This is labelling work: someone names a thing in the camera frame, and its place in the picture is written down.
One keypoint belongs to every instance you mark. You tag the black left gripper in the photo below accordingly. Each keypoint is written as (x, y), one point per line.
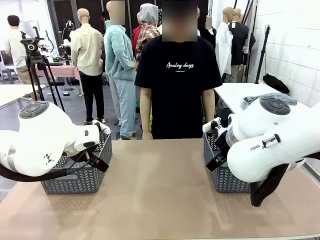
(86, 155)

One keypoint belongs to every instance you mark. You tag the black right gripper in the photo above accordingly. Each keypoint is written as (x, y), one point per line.
(221, 143)

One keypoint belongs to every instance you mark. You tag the person's left forearm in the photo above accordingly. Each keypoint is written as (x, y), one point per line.
(208, 105)

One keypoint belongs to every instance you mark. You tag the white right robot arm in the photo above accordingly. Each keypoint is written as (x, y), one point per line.
(275, 140)

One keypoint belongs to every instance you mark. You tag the person's right forearm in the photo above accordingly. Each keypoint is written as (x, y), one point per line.
(145, 110)

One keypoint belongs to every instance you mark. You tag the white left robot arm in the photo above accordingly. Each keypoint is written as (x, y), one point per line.
(37, 140)

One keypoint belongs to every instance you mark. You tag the person's right hand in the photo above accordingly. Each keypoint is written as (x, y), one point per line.
(147, 135)

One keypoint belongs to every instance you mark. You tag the grey plastic lattice basket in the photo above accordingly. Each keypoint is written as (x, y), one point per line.
(222, 180)
(82, 180)

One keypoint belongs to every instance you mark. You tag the person in black t-shirt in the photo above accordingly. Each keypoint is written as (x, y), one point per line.
(175, 100)

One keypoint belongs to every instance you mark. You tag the white table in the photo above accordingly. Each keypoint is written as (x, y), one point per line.
(15, 92)
(237, 91)

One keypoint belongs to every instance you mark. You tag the grey cloth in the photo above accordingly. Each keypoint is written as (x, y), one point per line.
(287, 97)

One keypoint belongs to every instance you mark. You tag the black bag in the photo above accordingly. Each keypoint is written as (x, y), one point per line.
(276, 83)

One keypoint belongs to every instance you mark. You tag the table with pink cloth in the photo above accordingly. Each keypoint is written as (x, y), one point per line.
(62, 71)

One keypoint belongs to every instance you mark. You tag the mannequin in light blue fleece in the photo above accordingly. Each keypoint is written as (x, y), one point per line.
(120, 55)

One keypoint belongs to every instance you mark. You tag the mannequin in white shirt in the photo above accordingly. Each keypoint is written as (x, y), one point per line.
(223, 50)

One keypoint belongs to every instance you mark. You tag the mannequin in beige shirt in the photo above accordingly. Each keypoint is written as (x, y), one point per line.
(86, 50)

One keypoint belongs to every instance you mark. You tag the black light stand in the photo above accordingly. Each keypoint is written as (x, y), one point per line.
(263, 55)

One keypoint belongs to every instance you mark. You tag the mannequin in black shirt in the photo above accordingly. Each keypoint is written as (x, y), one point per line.
(238, 45)

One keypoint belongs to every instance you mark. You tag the grey stool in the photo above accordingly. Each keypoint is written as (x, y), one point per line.
(10, 75)

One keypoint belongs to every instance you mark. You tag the mannequin in black jacket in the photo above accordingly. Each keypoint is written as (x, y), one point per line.
(208, 33)

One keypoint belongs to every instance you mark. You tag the black leaning stand poles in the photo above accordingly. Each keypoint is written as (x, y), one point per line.
(250, 37)

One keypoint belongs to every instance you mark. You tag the mannequin in plaid grey hoodie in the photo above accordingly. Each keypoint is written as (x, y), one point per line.
(146, 32)

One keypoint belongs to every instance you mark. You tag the black monitor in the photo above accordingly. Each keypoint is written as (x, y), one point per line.
(6, 58)

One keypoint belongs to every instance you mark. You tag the background person in white shirt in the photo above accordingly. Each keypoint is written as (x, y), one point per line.
(16, 50)

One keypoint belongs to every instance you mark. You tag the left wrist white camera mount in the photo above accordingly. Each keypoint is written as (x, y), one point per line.
(106, 130)

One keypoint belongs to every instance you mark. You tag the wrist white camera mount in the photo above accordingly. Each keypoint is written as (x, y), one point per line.
(208, 126)
(106, 130)

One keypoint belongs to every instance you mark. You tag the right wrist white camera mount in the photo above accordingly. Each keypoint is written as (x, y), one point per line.
(208, 126)

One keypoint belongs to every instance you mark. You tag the black camera tripod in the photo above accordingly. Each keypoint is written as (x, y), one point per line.
(33, 57)

